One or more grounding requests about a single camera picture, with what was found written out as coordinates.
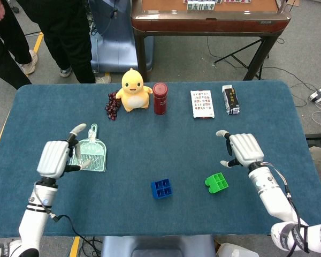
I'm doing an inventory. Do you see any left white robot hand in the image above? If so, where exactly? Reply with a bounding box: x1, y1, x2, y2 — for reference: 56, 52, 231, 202
36, 123, 92, 179

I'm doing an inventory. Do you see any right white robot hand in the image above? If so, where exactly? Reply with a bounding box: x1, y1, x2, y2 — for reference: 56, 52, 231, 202
216, 130, 265, 169

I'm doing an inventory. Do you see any green toy brick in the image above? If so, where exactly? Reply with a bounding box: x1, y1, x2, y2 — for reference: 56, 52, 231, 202
204, 172, 228, 194

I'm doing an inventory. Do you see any blue toy brick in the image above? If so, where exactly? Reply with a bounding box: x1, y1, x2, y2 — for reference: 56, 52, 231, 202
150, 178, 173, 200

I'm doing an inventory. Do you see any blue-grey mobile robot base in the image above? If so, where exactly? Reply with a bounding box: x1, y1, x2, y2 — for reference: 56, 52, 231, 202
88, 0, 155, 73

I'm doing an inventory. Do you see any green packaged dustpan brush set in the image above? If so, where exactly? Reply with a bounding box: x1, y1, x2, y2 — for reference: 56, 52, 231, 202
68, 123, 107, 172

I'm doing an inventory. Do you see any black and white carton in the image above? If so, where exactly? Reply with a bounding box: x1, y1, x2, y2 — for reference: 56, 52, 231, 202
221, 85, 241, 115

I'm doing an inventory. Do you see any purple grape bunch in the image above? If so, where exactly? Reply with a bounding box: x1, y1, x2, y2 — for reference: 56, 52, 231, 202
104, 90, 121, 121

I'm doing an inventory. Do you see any blue felt table cover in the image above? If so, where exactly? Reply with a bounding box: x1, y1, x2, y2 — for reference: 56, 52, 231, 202
0, 81, 321, 238

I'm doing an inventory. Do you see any red thermos bottle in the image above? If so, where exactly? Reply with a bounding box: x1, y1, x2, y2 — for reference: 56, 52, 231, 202
152, 82, 169, 115

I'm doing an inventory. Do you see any yellow duck plush toy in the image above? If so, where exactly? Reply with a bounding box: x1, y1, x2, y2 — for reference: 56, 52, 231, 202
115, 68, 154, 112

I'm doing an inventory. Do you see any person in black trousers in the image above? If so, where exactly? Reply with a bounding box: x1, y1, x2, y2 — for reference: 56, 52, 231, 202
0, 0, 39, 90

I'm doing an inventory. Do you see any person in black shirt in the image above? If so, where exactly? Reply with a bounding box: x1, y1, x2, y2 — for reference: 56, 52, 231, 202
16, 0, 112, 84

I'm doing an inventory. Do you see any brown mahjong table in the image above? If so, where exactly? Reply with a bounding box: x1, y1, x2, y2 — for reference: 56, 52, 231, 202
130, 0, 292, 81

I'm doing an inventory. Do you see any grey-blue robot torso base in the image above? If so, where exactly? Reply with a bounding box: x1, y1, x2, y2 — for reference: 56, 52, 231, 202
100, 235, 217, 257

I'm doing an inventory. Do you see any row of mahjong tiles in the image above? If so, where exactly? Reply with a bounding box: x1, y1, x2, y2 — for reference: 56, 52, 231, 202
186, 1, 215, 11

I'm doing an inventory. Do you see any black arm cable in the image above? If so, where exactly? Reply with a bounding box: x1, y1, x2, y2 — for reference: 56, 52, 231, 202
52, 213, 102, 257

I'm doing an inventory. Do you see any black metal rail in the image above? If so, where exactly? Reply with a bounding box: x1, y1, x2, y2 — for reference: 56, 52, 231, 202
305, 133, 321, 147

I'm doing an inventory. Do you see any black floor cable bundle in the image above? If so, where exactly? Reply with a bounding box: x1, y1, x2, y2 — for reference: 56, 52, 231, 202
77, 236, 104, 257

